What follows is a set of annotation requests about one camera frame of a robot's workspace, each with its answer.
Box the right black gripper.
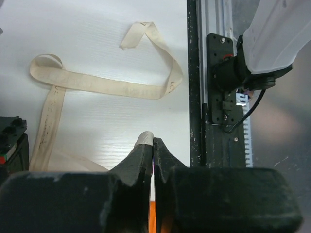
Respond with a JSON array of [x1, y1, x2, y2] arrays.
[[0, 116, 30, 175]]

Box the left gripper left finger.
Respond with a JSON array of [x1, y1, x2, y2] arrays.
[[0, 144, 153, 233]]

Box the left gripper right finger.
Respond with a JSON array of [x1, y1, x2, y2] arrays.
[[153, 138, 303, 233]]

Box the orange wrapping paper sheet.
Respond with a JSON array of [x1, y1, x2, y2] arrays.
[[148, 200, 174, 233]]

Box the cream ribbon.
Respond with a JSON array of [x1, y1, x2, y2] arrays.
[[29, 22, 183, 171]]

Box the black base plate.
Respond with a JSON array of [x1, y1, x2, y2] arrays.
[[187, 0, 246, 168]]

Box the white slotted cable duct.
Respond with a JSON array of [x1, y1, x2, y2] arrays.
[[236, 93, 253, 167]]

